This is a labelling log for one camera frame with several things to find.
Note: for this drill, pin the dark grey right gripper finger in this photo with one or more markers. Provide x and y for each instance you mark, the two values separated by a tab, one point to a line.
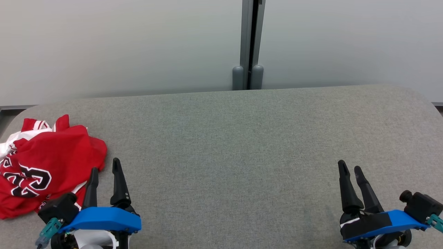
368	193
347	193

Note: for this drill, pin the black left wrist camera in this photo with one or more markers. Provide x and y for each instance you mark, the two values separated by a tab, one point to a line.
59	207

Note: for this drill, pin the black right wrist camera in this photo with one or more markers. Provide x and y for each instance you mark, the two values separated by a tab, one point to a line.
422	205

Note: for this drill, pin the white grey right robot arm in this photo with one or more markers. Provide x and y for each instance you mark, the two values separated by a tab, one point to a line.
389	245

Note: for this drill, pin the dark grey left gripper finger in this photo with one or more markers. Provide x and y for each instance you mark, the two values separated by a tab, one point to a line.
91	190
119	186

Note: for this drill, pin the red jersey with number print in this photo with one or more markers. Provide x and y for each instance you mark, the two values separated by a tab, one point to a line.
31	180

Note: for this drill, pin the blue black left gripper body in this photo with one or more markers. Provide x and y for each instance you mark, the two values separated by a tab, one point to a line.
104	219

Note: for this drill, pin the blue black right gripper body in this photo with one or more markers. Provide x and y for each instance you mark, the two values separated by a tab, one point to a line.
373	224

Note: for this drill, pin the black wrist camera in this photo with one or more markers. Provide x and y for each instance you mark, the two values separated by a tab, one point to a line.
422	205
59	207

